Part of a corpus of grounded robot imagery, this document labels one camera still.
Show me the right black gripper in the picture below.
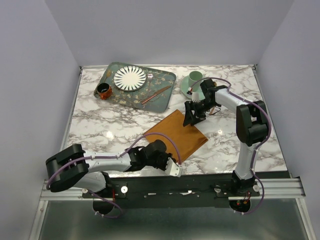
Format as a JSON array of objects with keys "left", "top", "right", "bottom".
[{"left": 182, "top": 98, "right": 219, "bottom": 127}]

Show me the orange-brown cloth napkin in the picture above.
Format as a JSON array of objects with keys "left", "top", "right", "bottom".
[{"left": 145, "top": 109, "right": 208, "bottom": 163}]

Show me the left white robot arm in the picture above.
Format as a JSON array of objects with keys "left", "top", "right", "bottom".
[{"left": 45, "top": 139, "right": 176, "bottom": 198}]

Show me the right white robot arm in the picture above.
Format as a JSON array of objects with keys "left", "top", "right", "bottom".
[{"left": 183, "top": 77, "right": 272, "bottom": 196}]

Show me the copper fork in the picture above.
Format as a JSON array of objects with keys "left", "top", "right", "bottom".
[{"left": 208, "top": 107, "right": 215, "bottom": 116}]

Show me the mint green saucer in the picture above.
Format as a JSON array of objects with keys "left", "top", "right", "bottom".
[{"left": 180, "top": 75, "right": 205, "bottom": 101}]

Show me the mint green cup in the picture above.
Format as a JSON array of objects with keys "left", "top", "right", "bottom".
[{"left": 188, "top": 70, "right": 203, "bottom": 92}]

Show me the teal floral serving tray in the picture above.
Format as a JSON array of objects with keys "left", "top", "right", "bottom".
[{"left": 93, "top": 62, "right": 177, "bottom": 113}]

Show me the copper table knife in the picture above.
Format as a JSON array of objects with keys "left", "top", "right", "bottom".
[{"left": 140, "top": 86, "right": 171, "bottom": 104}]

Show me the white black striped plate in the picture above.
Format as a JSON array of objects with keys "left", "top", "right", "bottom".
[{"left": 113, "top": 65, "right": 147, "bottom": 92}]

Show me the copper black mug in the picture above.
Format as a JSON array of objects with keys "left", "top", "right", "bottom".
[{"left": 94, "top": 82, "right": 113, "bottom": 100}]

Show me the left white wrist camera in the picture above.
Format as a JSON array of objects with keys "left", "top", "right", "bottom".
[{"left": 164, "top": 158, "right": 182, "bottom": 178}]

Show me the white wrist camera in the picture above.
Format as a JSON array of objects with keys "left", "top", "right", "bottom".
[
  {"left": 191, "top": 92, "right": 200, "bottom": 103},
  {"left": 164, "top": 158, "right": 182, "bottom": 178}
]

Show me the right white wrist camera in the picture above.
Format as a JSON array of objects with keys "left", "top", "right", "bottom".
[{"left": 191, "top": 92, "right": 200, "bottom": 103}]

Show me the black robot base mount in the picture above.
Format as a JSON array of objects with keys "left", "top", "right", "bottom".
[{"left": 97, "top": 173, "right": 260, "bottom": 209}]

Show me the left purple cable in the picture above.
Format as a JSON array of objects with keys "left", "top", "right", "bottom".
[{"left": 45, "top": 132, "right": 182, "bottom": 219}]

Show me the aluminium frame rail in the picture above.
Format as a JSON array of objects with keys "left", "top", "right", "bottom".
[{"left": 40, "top": 178, "right": 306, "bottom": 201}]

